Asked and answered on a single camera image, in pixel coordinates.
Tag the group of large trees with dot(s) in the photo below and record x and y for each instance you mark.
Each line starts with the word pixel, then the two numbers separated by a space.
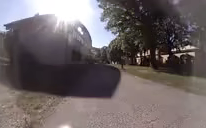
pixel 141 23

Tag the grey asphalt path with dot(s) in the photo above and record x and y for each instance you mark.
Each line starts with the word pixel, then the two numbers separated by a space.
pixel 141 106

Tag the dark building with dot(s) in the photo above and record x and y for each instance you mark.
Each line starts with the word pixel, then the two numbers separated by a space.
pixel 47 43

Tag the green grass lawn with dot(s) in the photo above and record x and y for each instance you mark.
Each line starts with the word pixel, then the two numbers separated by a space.
pixel 172 79

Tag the pale building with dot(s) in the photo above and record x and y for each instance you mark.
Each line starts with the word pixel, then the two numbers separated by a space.
pixel 187 51

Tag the dry patchy grass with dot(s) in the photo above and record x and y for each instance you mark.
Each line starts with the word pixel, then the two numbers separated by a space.
pixel 11 106

